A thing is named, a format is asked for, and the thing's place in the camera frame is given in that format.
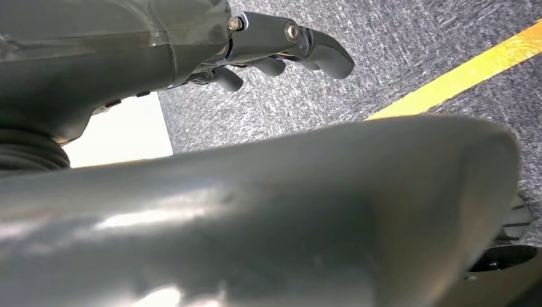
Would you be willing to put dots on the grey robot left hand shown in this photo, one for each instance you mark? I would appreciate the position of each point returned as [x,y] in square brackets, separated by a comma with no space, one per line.
[262,220]

